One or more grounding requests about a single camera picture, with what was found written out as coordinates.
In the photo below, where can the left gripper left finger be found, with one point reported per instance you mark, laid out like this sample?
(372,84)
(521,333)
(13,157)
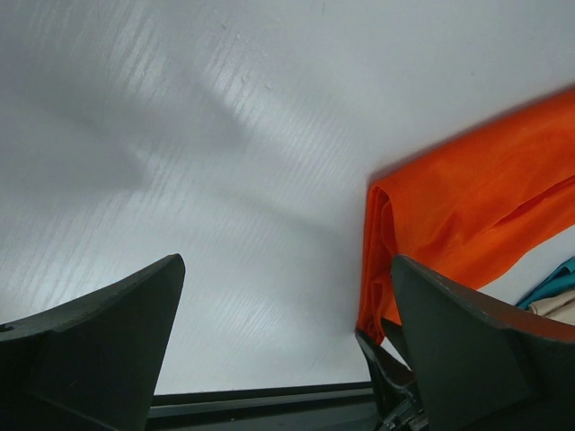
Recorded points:
(91,363)

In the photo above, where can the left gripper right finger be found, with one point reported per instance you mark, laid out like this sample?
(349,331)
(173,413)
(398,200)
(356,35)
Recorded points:
(480,363)

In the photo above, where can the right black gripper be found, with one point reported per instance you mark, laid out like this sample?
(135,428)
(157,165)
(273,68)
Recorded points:
(397,396)

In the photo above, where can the orange t shirt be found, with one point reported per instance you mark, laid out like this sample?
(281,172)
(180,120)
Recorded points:
(472,208)

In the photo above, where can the brown cardboard sheet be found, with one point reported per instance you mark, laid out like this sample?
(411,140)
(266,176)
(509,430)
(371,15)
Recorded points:
(558,308)

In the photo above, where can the teal cloth under cardboard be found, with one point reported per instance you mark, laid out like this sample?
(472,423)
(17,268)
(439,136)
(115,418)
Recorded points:
(559,281)

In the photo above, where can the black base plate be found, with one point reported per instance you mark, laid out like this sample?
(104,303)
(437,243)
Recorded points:
(342,406)

